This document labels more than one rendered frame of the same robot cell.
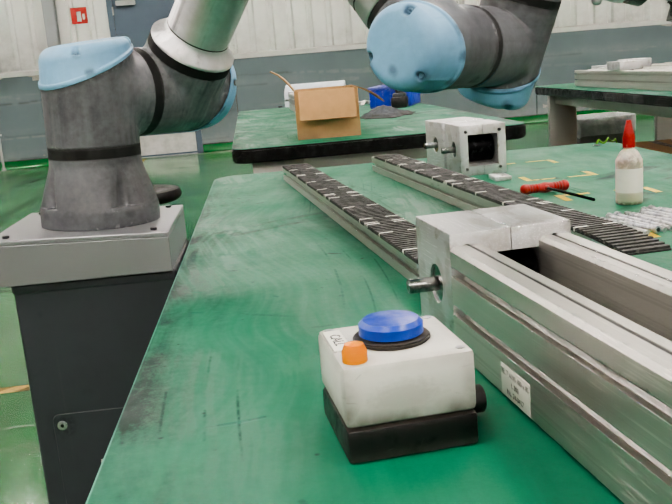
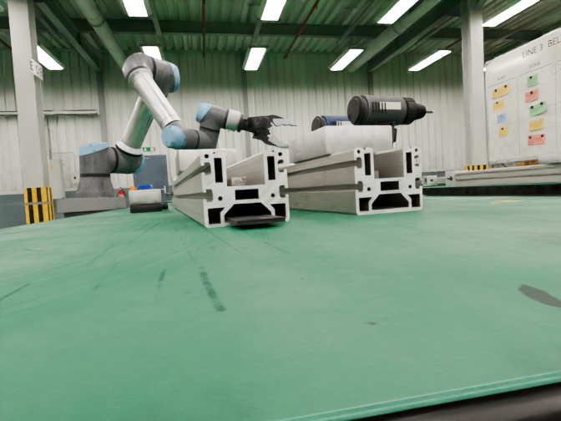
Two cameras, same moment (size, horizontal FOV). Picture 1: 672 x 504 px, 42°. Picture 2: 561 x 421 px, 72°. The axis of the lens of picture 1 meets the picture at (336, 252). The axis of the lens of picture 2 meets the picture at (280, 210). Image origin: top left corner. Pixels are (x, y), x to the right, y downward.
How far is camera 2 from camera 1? 0.66 m
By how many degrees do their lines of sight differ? 12
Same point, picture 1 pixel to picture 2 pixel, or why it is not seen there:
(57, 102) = (83, 159)
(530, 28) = (209, 136)
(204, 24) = (132, 139)
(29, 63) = not seen: hidden behind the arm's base
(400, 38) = (168, 134)
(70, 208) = (85, 190)
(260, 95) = not seen: hidden behind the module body
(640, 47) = not seen: hidden behind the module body
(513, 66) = (204, 145)
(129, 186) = (104, 185)
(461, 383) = (157, 196)
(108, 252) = (95, 203)
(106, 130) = (98, 168)
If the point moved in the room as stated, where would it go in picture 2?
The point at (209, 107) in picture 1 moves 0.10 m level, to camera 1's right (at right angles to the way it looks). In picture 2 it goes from (134, 165) to (158, 164)
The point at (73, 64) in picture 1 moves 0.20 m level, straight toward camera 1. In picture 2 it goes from (88, 148) to (84, 141)
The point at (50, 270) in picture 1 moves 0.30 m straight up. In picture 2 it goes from (76, 207) to (69, 130)
